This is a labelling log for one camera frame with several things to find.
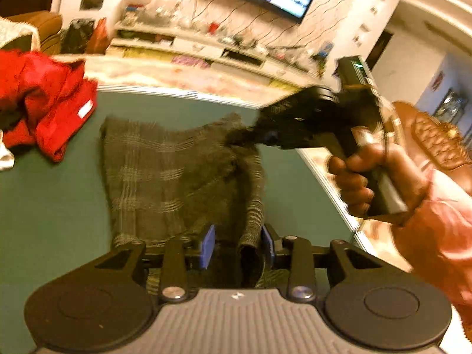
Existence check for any red bag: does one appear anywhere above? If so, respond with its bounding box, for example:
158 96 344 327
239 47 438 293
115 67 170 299
86 18 112 54

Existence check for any white cloth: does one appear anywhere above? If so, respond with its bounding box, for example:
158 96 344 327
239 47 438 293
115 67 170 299
0 133 15 172

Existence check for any black bag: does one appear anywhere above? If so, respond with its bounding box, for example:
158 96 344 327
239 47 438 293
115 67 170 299
60 18 95 54

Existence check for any person's right hand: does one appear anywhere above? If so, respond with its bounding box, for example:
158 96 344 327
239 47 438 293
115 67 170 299
327 142 430 226

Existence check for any grey plaid garment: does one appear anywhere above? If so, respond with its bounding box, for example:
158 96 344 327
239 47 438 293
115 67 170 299
100 112 267 291

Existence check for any brown armchair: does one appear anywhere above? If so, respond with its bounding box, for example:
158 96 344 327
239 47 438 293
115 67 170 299
6 11 63 56

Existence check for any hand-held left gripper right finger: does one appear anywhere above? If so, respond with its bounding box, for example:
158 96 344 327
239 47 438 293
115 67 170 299
260 224 385 302

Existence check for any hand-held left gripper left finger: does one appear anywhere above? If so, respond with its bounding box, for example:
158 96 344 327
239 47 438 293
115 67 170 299
94 224 217 300

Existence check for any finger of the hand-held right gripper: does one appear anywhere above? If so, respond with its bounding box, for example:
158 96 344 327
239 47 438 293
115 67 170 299
225 115 267 149

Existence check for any red garment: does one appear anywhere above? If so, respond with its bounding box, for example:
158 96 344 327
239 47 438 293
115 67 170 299
0 49 99 163

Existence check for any glass display cabinet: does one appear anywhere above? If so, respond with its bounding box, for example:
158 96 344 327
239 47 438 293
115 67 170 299
433 88 468 127

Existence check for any white television cabinet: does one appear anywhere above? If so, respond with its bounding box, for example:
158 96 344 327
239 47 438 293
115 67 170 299
106 21 322 86

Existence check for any brown quilted leather sofa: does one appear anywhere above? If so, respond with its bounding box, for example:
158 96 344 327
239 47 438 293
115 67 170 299
390 100 472 178

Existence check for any white fluffy blanket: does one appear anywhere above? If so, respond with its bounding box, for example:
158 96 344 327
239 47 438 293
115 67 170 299
0 16 40 51

